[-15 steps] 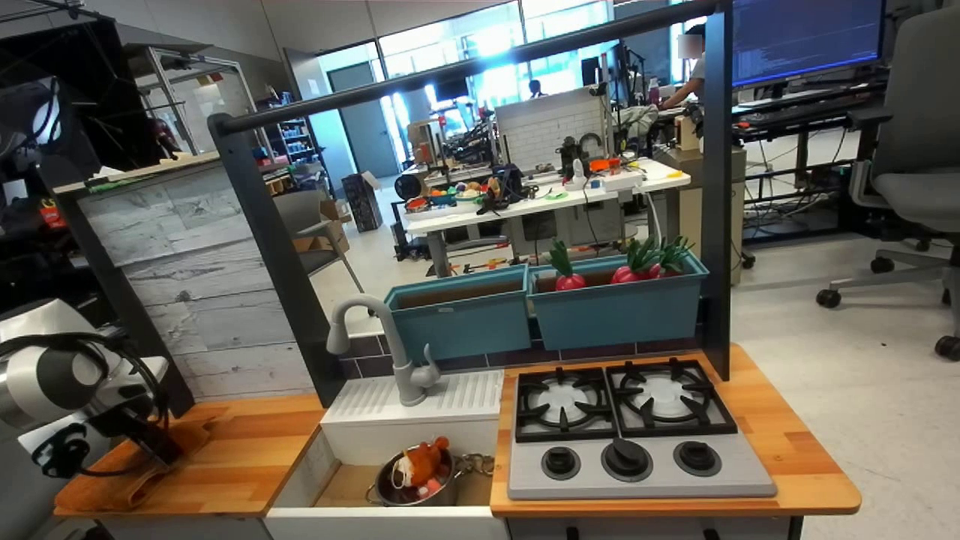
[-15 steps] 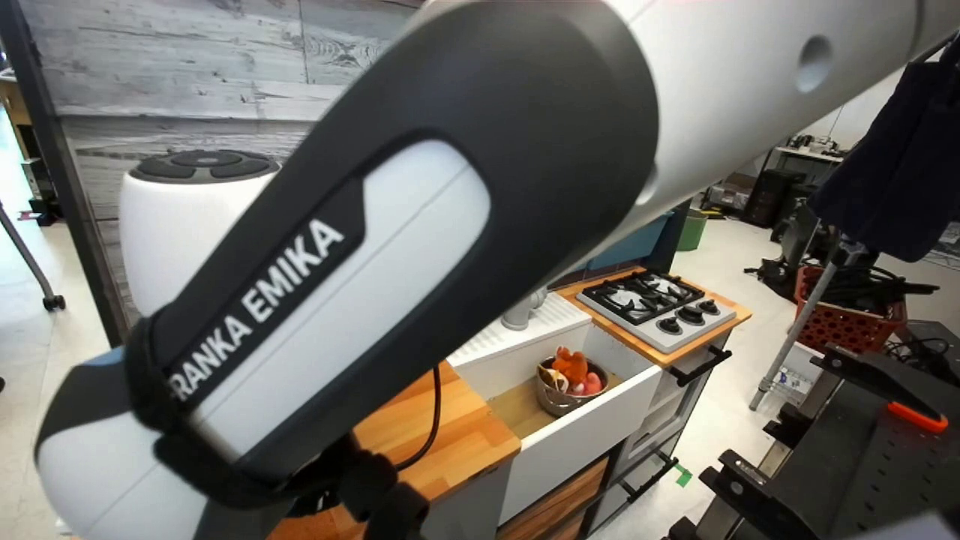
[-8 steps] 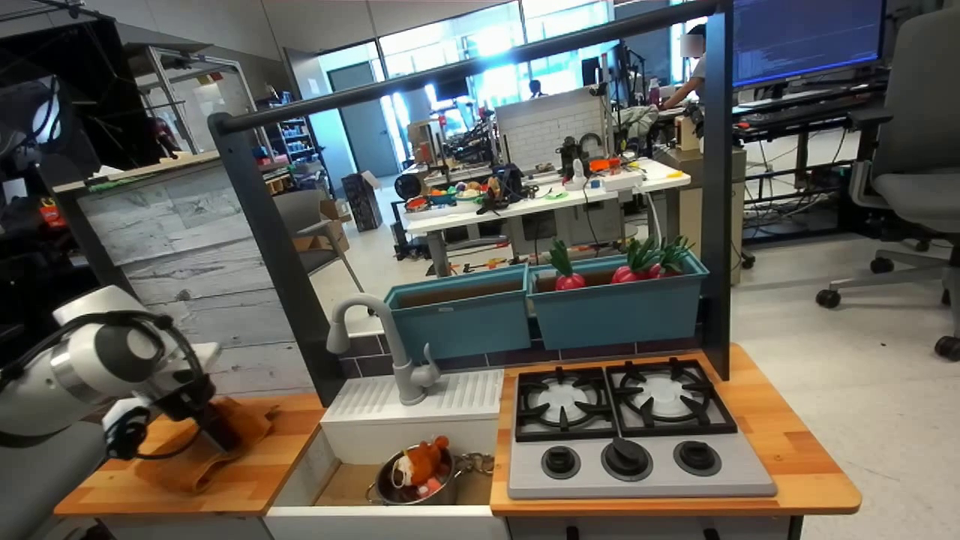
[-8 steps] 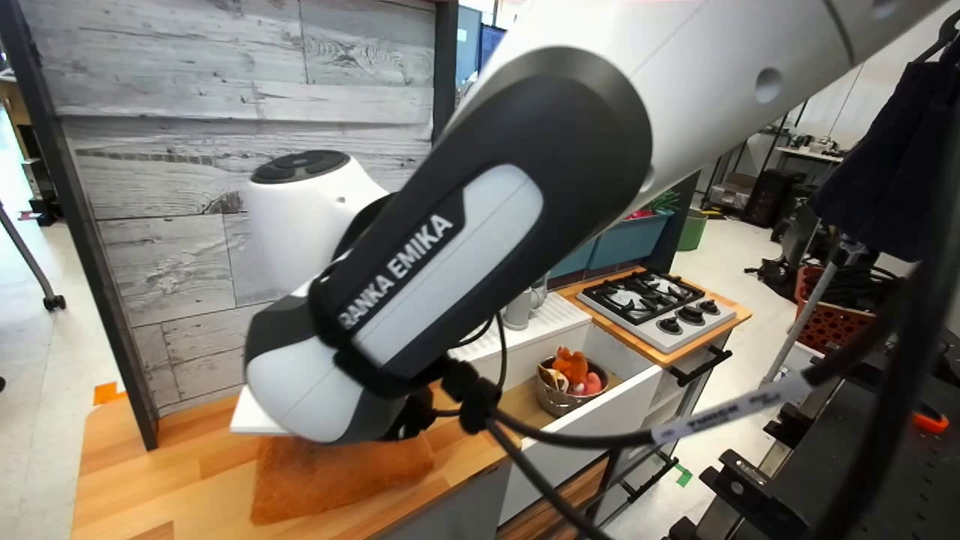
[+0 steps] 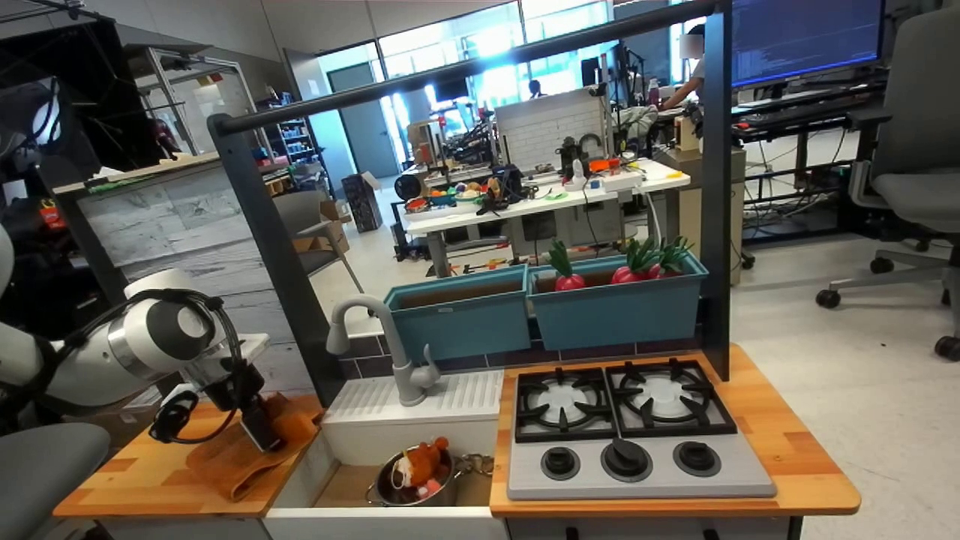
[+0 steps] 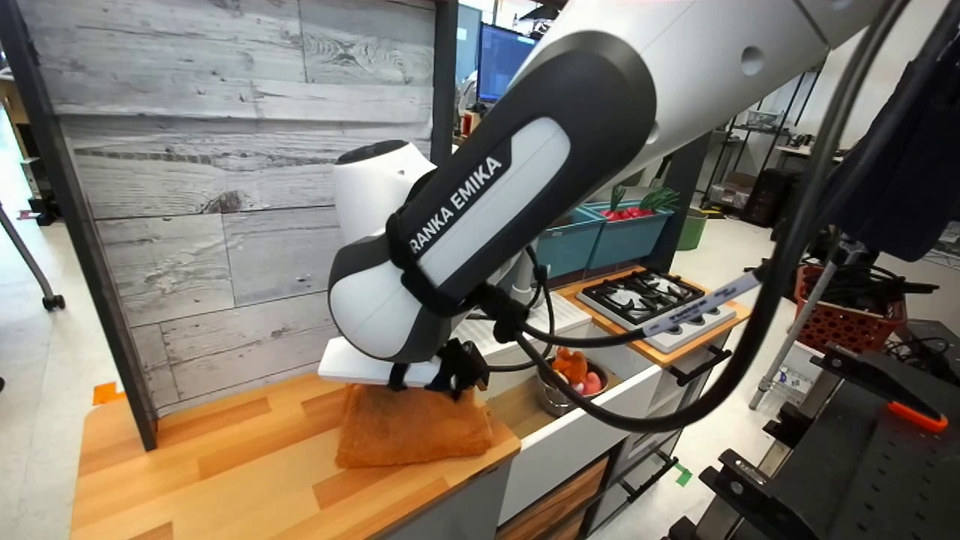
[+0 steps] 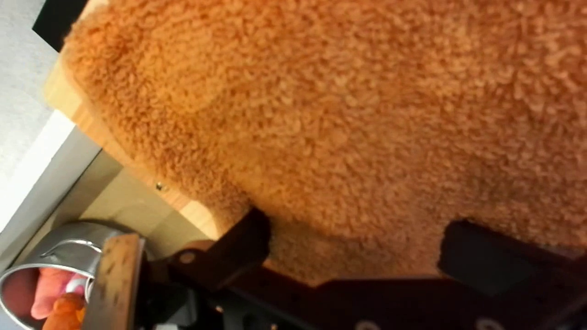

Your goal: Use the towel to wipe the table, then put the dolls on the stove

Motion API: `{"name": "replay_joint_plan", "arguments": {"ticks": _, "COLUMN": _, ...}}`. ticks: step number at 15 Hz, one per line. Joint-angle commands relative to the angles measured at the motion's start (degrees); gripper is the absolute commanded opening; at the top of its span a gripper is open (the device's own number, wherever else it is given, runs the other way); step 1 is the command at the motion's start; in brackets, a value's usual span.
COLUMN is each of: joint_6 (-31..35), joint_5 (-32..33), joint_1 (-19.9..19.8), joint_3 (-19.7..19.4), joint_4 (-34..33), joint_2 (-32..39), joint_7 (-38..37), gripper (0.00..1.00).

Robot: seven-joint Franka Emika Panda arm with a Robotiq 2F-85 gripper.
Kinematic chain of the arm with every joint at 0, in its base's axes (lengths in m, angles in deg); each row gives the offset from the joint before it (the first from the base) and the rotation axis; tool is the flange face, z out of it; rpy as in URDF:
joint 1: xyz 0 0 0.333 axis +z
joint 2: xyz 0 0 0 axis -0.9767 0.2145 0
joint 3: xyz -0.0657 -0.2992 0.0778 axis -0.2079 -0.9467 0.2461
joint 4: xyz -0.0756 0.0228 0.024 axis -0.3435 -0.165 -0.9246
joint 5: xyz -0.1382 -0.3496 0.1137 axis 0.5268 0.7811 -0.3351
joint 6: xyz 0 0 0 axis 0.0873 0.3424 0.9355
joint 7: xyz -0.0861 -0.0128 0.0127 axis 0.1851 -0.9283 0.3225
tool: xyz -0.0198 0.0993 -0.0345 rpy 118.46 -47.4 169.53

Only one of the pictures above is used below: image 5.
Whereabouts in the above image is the orange terry towel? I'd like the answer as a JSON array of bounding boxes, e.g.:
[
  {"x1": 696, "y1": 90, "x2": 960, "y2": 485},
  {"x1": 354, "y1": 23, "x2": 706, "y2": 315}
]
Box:
[{"x1": 183, "y1": 389, "x2": 325, "y2": 503}]

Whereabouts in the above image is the computer monitor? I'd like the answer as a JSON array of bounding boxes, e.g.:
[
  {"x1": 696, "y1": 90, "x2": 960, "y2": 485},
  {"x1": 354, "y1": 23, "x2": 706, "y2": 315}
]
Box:
[{"x1": 730, "y1": 0, "x2": 888, "y2": 92}]

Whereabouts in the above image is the steel pot with handles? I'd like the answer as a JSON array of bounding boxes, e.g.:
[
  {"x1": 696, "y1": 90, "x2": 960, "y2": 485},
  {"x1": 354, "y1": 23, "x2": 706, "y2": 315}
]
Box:
[{"x1": 365, "y1": 448, "x2": 497, "y2": 510}]

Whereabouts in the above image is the white cluttered table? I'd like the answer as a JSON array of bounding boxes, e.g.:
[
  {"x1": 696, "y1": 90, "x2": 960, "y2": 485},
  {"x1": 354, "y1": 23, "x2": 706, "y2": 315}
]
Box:
[{"x1": 401, "y1": 152, "x2": 696, "y2": 280}]

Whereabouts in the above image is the seated person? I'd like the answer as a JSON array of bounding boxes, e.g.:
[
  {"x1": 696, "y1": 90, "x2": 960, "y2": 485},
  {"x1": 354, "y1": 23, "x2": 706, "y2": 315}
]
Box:
[{"x1": 657, "y1": 21, "x2": 709, "y2": 111}]

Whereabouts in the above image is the red radish toy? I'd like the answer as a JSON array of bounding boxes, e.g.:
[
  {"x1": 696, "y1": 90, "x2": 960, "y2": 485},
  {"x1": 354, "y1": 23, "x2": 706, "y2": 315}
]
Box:
[
  {"x1": 542, "y1": 237, "x2": 592, "y2": 296},
  {"x1": 609, "y1": 237, "x2": 669, "y2": 288}
]

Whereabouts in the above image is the grey wood-look panel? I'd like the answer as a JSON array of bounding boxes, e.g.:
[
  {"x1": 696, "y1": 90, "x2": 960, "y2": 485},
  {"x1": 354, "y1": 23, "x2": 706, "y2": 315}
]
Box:
[{"x1": 72, "y1": 162, "x2": 325, "y2": 401}]

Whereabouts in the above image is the grey toy faucet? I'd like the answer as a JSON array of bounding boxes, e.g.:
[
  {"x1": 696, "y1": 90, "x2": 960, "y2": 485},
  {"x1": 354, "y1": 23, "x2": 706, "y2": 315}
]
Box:
[{"x1": 325, "y1": 294, "x2": 445, "y2": 412}]

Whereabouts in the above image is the beige cabinet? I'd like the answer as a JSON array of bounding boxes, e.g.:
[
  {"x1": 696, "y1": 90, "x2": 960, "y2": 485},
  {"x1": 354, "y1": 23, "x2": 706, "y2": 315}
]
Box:
[{"x1": 653, "y1": 143, "x2": 748, "y2": 264}]

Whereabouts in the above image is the white toy sink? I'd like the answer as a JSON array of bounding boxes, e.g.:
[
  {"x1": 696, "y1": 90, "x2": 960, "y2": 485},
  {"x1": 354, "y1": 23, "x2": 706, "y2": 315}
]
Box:
[{"x1": 260, "y1": 368, "x2": 510, "y2": 540}]

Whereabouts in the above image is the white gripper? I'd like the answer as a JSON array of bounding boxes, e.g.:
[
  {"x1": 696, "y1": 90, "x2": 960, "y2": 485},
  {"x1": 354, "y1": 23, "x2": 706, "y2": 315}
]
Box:
[{"x1": 230, "y1": 384, "x2": 294, "y2": 455}]

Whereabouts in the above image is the black metal kitchen frame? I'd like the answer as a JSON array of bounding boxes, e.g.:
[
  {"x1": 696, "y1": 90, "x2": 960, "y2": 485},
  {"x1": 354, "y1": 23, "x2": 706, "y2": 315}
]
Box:
[{"x1": 203, "y1": 0, "x2": 737, "y2": 409}]

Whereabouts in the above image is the grey toy stove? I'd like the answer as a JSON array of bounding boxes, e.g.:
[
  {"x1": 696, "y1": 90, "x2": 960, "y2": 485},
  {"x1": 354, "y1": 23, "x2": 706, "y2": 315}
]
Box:
[{"x1": 504, "y1": 355, "x2": 780, "y2": 503}]

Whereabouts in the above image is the green plant toy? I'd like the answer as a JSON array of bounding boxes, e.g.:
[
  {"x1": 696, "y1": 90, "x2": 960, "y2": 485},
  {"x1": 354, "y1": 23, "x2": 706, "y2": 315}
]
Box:
[{"x1": 653, "y1": 235, "x2": 696, "y2": 280}]

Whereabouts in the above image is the teal plastic bin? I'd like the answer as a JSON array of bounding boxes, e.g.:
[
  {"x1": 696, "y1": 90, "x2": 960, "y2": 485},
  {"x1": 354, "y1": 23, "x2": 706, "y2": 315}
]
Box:
[
  {"x1": 524, "y1": 248, "x2": 711, "y2": 355},
  {"x1": 382, "y1": 264, "x2": 536, "y2": 367}
]

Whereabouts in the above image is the pink plush doll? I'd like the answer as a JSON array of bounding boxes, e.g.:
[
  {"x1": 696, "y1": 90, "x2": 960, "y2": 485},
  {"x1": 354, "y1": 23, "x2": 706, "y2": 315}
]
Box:
[{"x1": 411, "y1": 476, "x2": 450, "y2": 503}]

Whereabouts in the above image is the beige chair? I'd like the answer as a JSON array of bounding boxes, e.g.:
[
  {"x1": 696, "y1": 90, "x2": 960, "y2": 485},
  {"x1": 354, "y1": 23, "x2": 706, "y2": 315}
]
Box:
[{"x1": 269, "y1": 189, "x2": 368, "y2": 294}]

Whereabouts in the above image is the orange plush doll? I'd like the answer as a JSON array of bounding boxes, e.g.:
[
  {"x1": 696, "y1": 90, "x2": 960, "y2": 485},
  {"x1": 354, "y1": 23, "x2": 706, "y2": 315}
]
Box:
[{"x1": 401, "y1": 436, "x2": 456, "y2": 485}]

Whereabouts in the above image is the black trash bin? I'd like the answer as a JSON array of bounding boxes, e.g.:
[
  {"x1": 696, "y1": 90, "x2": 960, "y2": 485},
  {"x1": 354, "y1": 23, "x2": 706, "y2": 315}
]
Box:
[{"x1": 338, "y1": 171, "x2": 387, "y2": 237}]

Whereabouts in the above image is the black computer desk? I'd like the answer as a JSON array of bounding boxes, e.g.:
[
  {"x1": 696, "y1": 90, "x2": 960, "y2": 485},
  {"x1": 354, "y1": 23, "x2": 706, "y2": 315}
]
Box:
[{"x1": 733, "y1": 81, "x2": 894, "y2": 246}]

